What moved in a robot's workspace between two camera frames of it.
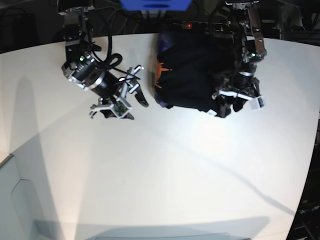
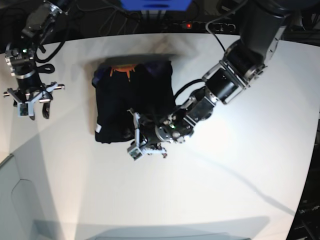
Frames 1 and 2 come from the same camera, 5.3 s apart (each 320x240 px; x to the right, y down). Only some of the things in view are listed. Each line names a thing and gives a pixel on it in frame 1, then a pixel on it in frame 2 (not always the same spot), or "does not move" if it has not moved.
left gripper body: x=245 y=88 to x=145 y=147
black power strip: x=201 y=26 does not move
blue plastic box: x=156 y=5 does not move
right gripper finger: x=140 y=97 to x=46 y=109
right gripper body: x=111 y=88 to x=43 y=93
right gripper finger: x=108 y=114 to x=32 y=117
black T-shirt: x=188 y=64 to x=143 y=86
